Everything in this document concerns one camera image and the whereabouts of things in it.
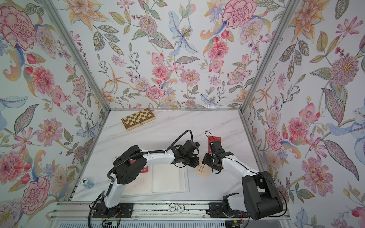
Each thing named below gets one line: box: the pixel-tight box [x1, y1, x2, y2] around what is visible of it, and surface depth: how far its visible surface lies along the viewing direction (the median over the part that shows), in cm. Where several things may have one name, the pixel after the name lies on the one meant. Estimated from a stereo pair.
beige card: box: [193, 152, 212, 179], surface depth 90 cm
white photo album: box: [120, 164, 190, 198], surface depth 84 cm
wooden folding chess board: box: [121, 107, 156, 132], surface depth 113 cm
